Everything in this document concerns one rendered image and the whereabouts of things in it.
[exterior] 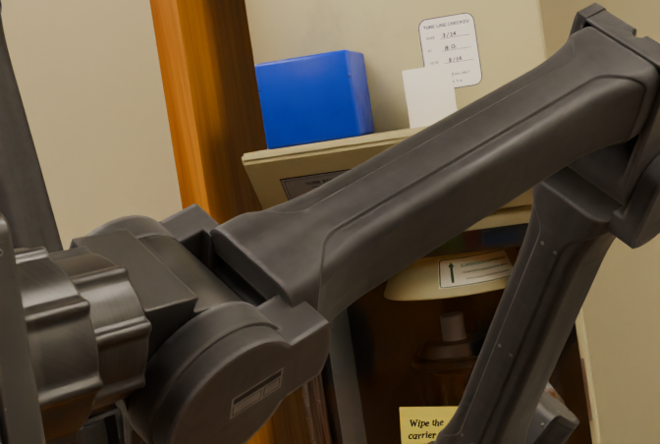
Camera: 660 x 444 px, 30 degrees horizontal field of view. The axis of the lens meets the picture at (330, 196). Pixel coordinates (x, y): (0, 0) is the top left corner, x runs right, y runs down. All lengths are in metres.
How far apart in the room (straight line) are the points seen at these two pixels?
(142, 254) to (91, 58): 1.37
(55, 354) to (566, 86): 0.37
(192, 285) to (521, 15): 0.84
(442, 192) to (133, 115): 1.28
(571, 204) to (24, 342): 0.48
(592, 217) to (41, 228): 0.50
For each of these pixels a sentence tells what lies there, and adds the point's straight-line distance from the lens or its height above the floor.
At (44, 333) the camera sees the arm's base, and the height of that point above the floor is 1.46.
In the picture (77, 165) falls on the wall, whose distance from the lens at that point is 1.93.
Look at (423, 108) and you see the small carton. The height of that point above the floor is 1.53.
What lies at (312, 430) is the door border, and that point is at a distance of 1.42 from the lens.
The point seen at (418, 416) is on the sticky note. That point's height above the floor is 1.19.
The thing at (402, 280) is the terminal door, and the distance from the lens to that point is 1.37.
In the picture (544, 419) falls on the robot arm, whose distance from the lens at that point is 1.12.
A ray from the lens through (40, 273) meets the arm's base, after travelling 0.50.
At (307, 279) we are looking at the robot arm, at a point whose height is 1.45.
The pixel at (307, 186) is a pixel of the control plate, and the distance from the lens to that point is 1.30.
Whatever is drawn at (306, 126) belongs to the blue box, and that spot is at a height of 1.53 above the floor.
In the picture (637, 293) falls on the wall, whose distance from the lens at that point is 1.81.
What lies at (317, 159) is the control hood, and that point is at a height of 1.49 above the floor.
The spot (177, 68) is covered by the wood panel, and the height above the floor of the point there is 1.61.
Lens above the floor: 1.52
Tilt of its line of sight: 3 degrees down
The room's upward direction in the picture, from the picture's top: 9 degrees counter-clockwise
